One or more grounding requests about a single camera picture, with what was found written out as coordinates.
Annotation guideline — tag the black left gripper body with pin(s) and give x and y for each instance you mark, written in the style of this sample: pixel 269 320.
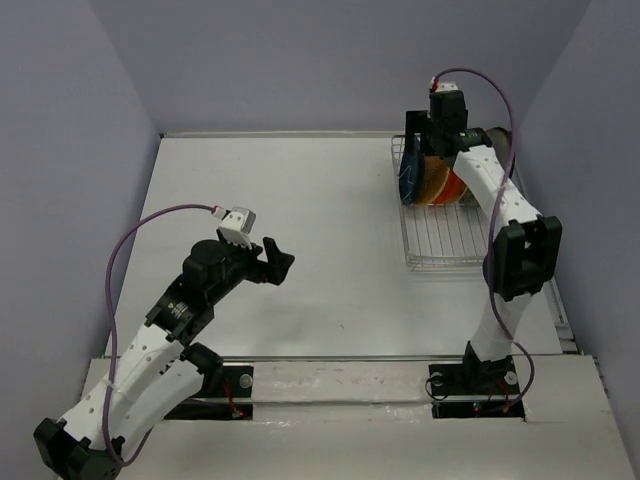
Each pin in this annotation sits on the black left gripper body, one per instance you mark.
pixel 242 263

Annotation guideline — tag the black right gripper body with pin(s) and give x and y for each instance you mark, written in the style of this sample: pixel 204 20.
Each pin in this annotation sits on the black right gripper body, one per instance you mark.
pixel 431 133

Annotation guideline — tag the tan woven round plate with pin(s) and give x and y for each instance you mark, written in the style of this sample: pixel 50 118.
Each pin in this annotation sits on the tan woven round plate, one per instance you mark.
pixel 436 173

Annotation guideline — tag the dark blue leaf plate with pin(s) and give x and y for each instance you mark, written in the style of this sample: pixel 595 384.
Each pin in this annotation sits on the dark blue leaf plate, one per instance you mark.
pixel 411 171

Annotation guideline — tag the grey deer plate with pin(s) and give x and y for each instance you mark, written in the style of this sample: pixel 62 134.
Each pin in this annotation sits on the grey deer plate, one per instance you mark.
pixel 501 140

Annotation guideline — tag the orange glossy plate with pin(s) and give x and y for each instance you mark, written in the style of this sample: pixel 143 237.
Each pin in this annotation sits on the orange glossy plate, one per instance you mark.
pixel 452 191

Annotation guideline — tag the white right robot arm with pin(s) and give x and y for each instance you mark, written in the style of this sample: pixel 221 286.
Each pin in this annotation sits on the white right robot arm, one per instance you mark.
pixel 442 159

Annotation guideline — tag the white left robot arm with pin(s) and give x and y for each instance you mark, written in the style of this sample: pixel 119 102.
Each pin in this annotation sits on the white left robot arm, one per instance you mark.
pixel 163 366

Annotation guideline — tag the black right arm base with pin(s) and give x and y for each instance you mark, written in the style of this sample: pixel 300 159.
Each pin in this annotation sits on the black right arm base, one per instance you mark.
pixel 455 398

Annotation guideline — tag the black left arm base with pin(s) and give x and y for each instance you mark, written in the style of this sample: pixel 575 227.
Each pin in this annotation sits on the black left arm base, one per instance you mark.
pixel 226 399

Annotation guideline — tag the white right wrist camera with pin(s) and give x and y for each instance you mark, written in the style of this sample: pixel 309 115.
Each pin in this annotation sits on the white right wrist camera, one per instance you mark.
pixel 441 87

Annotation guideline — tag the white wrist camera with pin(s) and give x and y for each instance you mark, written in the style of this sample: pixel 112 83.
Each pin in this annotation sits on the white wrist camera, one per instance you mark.
pixel 235 225
pixel 441 87

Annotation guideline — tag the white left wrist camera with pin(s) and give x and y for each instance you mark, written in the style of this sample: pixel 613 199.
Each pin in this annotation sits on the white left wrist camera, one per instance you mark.
pixel 235 225

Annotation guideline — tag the silver wire dish rack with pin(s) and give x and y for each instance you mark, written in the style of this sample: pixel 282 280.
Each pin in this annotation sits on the silver wire dish rack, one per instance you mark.
pixel 440 238

